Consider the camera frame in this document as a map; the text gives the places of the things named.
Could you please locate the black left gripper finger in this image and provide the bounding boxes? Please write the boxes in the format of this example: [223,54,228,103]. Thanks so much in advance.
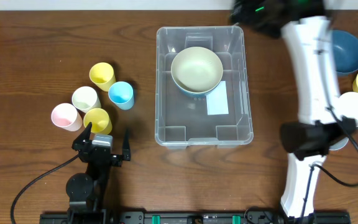
[71,122,92,149]
[122,129,131,161]

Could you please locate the dark blue top bowl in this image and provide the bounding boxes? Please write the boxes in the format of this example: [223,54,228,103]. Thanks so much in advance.
[333,29,358,77]

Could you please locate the dark blue bowl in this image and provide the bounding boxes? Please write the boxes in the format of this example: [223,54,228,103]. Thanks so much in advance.
[175,83,219,97]
[333,29,358,77]

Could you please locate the cream large bowl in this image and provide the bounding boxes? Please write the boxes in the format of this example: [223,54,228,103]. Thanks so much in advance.
[170,47,224,92]

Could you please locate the white small bowl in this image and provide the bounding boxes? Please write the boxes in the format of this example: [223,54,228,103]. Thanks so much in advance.
[339,91,358,127]

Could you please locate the light grey small bowl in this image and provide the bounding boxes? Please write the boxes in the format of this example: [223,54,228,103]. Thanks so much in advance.
[329,138,349,151]

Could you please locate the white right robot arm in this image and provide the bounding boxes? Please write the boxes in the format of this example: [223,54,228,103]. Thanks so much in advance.
[155,1,356,223]

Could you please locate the near yellow plastic cup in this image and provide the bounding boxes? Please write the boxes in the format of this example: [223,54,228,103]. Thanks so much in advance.
[83,108,112,135]

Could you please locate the yellow plastic cup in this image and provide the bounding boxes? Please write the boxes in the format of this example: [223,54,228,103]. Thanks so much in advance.
[83,108,112,135]
[89,62,116,91]

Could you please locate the pink plastic cup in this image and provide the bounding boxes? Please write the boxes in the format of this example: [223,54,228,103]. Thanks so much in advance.
[51,103,83,131]

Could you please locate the white plastic cup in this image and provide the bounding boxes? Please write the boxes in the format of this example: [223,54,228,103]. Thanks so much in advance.
[71,86,101,113]

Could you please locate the light blue plastic cup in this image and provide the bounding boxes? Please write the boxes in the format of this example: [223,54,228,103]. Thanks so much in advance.
[108,82,134,110]

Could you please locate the clear plastic storage bin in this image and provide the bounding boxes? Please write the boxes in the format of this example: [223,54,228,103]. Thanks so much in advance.
[155,26,254,149]

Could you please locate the far yellow plastic cup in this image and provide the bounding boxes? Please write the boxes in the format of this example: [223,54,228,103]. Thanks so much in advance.
[89,62,116,91]

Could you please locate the dark blue bottom bowl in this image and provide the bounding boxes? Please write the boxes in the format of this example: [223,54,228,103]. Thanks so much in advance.
[175,83,219,97]

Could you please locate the white paper label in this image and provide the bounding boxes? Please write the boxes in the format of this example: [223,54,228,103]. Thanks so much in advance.
[206,81,229,115]

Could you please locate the black cable left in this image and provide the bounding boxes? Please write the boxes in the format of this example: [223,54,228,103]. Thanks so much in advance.
[10,154,81,224]

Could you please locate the black cable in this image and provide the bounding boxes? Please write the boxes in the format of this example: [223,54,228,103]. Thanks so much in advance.
[10,154,81,224]
[300,105,358,224]

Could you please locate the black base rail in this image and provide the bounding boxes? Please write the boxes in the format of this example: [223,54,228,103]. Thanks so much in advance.
[39,208,352,224]

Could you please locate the black cable right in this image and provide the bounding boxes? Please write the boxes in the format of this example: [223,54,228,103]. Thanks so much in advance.
[300,105,358,224]

